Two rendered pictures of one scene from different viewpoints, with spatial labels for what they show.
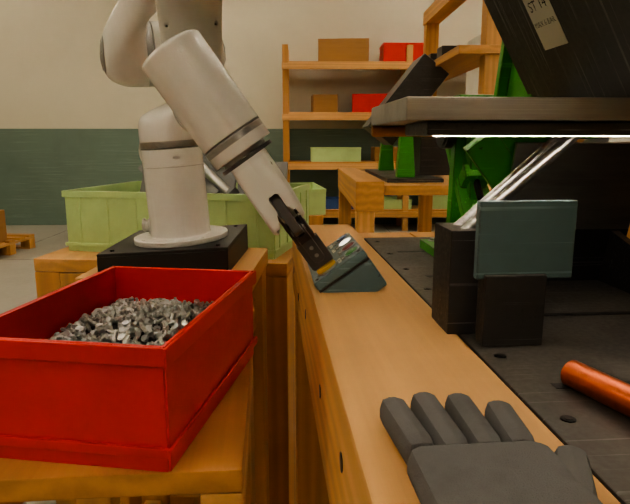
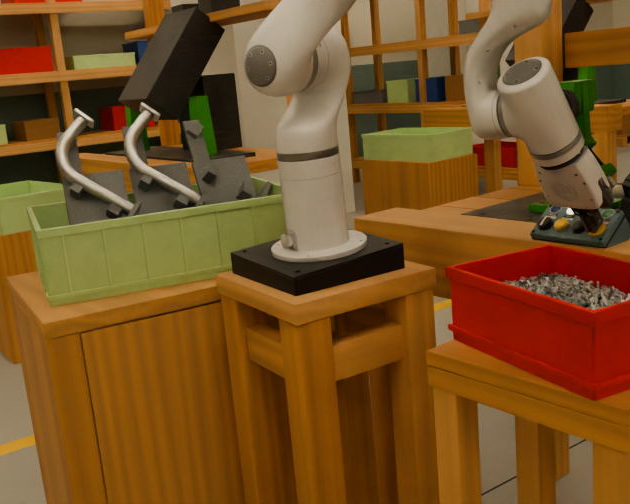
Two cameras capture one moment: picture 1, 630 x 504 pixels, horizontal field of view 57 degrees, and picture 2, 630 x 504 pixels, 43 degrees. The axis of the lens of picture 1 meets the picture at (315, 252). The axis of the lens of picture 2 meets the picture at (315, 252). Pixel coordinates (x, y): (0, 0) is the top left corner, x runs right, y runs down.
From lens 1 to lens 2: 113 cm
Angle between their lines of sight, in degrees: 33
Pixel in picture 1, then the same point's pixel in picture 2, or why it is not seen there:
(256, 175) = (591, 165)
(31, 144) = not seen: outside the picture
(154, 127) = (316, 136)
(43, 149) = not seen: outside the picture
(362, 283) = (623, 235)
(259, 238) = not seen: hidden behind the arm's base
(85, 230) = (74, 276)
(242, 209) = (271, 213)
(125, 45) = (307, 56)
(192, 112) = (556, 123)
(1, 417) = (617, 363)
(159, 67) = (540, 90)
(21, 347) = not seen: outside the picture
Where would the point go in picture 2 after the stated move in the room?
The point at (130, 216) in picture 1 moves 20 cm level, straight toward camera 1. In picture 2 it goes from (136, 246) to (199, 252)
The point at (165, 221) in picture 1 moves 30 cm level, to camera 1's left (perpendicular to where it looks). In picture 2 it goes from (328, 231) to (183, 263)
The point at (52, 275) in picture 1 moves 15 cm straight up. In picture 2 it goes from (71, 339) to (59, 268)
